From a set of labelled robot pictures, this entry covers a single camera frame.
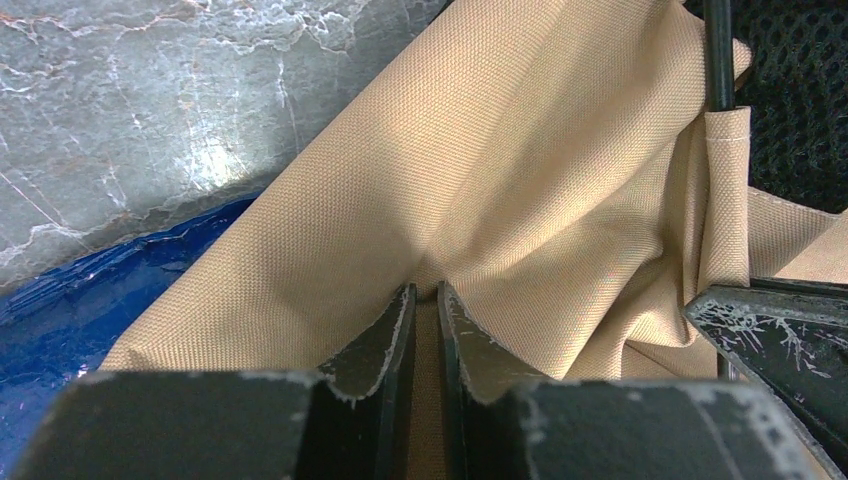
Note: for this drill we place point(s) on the tan pet tent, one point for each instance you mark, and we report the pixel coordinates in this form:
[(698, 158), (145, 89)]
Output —
[(552, 160)]

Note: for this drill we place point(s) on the blue Doritos chip bag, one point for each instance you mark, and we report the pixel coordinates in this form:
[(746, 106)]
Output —
[(60, 326)]

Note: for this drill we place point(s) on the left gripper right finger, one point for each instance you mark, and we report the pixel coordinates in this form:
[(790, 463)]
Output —
[(504, 419)]

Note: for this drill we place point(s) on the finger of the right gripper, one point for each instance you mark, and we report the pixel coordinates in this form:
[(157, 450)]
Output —
[(789, 336)]

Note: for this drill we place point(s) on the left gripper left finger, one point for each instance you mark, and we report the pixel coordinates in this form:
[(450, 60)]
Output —
[(347, 418)]

